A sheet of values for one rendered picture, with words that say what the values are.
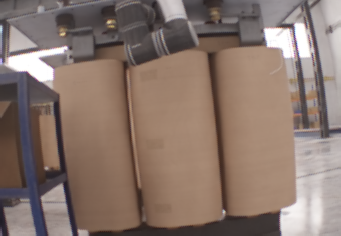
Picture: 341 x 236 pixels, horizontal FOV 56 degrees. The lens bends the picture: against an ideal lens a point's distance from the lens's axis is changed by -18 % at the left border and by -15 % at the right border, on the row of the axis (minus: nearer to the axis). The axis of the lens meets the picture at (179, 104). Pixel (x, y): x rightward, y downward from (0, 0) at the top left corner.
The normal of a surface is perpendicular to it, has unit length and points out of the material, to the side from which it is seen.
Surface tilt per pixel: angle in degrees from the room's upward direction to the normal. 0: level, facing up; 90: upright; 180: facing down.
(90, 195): 90
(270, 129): 90
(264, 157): 90
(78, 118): 90
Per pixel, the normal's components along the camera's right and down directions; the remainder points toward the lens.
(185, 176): 0.06, -0.08
